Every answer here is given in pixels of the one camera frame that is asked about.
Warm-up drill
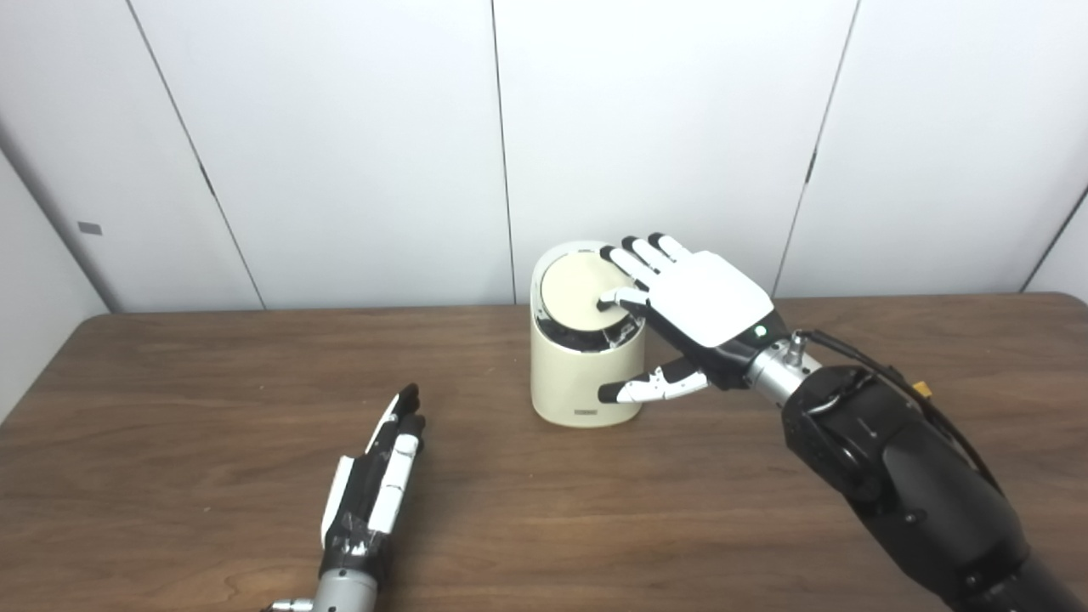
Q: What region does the round cream bin lid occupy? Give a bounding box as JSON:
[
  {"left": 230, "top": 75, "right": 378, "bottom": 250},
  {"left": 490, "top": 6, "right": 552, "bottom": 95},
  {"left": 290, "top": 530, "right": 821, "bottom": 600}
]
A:
[{"left": 541, "top": 252, "right": 634, "bottom": 332}]

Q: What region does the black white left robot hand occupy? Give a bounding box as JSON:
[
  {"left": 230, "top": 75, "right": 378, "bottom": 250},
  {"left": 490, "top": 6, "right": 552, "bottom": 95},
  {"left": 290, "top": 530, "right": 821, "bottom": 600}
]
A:
[{"left": 320, "top": 383, "right": 427, "bottom": 579}]

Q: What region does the cream-colored desktop bin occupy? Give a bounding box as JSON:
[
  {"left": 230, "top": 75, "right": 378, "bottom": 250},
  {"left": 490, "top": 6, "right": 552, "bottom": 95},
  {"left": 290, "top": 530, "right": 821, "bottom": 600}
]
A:
[{"left": 530, "top": 241, "right": 647, "bottom": 428}]

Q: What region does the black bin liner bag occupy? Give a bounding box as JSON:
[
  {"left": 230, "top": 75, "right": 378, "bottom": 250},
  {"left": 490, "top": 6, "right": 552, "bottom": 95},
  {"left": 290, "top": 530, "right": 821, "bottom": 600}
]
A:
[{"left": 535, "top": 313, "right": 640, "bottom": 353}]

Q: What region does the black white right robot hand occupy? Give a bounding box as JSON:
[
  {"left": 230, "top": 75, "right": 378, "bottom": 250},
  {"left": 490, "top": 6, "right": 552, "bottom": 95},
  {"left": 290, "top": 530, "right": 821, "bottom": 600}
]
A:
[{"left": 597, "top": 233, "right": 787, "bottom": 405}]

